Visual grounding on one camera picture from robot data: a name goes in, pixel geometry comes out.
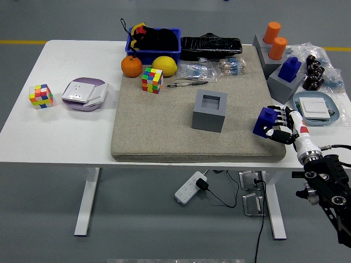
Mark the white switch panel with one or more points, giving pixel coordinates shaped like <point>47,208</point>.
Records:
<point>98,93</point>
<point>314,107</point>

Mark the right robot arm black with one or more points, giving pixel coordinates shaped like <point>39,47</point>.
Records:
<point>329,170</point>

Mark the blue plastic bin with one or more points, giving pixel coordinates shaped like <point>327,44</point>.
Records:
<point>153,56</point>

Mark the black power adapter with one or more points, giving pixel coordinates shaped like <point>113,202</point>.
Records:
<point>202,184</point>

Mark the light blue tray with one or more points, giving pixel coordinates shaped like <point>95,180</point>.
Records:
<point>333,105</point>

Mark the silver metal bracket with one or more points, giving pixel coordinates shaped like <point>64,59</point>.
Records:
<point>248,179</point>
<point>251,204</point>

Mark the purple tray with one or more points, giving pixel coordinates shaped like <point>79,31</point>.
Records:
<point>82,107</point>

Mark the black silver pen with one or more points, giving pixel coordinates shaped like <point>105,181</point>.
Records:
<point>182,85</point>
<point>192,82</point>

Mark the pile of black capacitors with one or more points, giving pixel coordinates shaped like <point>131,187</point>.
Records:
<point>314,75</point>

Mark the white table leg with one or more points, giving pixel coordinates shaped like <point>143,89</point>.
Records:
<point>86,205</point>
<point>275,213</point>

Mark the orange cylinder seal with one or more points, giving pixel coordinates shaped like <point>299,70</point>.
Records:
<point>272,31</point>
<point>277,48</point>

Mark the clear bag of brown resistors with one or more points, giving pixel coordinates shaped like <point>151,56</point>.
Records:
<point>231,66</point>

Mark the white power strip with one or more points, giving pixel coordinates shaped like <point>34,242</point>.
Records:
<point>187,189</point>

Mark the clear bags of small parts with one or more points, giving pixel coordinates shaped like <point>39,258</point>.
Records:
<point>304,50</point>

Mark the grey-brown mat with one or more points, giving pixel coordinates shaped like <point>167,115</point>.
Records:
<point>164,123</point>

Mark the grey seal holder block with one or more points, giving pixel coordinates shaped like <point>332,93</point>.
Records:
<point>257,41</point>
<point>282,87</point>
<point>205,120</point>
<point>267,64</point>

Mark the colourful puzzle cube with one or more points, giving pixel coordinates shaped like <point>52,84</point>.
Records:
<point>41,96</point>
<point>152,80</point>

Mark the clear bag of blue resistors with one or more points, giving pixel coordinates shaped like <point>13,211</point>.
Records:
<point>196,71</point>

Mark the black cloth pouch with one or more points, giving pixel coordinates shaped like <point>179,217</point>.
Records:
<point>164,39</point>

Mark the yellow lemon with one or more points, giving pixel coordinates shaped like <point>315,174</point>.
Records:
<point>164,65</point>

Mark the blue seal stamp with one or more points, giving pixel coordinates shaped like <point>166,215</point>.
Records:
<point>289,69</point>
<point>263,120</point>

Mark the black keyboard in plastic wrap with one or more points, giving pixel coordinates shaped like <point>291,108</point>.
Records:
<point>211,46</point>

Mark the black table control panel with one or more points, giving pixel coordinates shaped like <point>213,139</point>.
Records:
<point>297,174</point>

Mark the white wall socket panel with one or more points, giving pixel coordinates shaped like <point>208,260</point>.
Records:
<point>78,91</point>

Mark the orange fruit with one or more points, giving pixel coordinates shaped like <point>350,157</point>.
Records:
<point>131,67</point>

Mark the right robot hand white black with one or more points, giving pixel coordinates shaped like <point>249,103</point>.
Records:
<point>301,131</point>

